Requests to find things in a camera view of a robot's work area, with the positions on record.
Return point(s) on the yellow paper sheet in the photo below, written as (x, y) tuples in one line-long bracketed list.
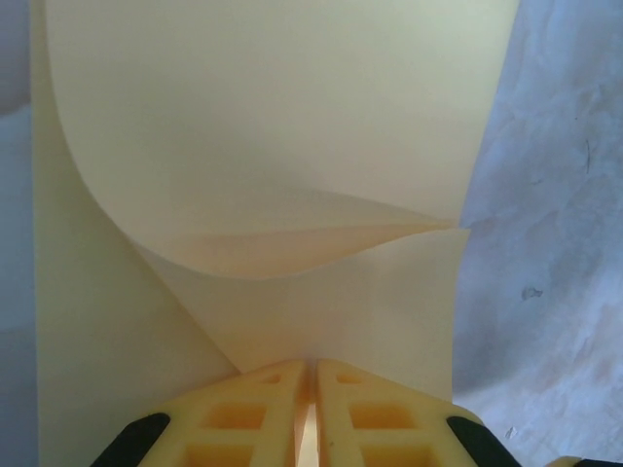
[(243, 121)]

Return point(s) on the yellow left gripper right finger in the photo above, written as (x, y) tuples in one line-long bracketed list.
[(370, 418)]

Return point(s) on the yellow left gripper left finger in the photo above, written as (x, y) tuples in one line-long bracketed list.
[(272, 413)]

